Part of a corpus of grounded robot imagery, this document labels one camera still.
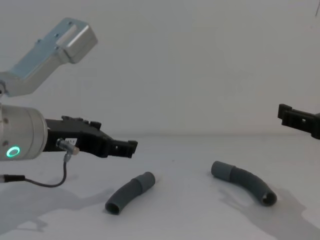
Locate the white curtain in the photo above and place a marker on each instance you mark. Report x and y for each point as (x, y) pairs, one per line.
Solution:
(185, 62)

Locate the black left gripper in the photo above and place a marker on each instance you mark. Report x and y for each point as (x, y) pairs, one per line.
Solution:
(82, 137)

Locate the white table cloth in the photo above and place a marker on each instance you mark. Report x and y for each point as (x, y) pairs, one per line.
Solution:
(185, 220)

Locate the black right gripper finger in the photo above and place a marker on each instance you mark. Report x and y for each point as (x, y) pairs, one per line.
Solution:
(300, 120)

